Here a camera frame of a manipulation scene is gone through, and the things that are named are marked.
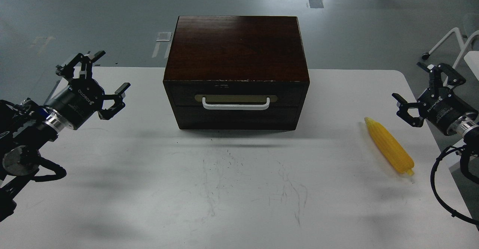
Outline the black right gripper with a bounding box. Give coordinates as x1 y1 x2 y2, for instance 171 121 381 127
391 63 478 135

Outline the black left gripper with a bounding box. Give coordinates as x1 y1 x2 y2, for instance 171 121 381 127
46 51 131 130

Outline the yellow corn cob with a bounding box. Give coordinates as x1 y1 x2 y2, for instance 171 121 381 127
364 117 415 176

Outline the dark wooden drawer white handle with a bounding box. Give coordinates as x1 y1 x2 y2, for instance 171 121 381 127
170 85 302 108

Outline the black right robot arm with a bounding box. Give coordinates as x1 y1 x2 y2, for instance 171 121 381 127
392 63 479 225

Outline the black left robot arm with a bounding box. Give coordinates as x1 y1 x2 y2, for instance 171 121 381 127
0 51 130 220

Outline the dark wooden drawer cabinet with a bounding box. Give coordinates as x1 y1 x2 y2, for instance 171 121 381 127
163 16 310 131

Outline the white chair frame with casters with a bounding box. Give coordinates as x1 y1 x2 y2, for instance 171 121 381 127
422 27 479 70

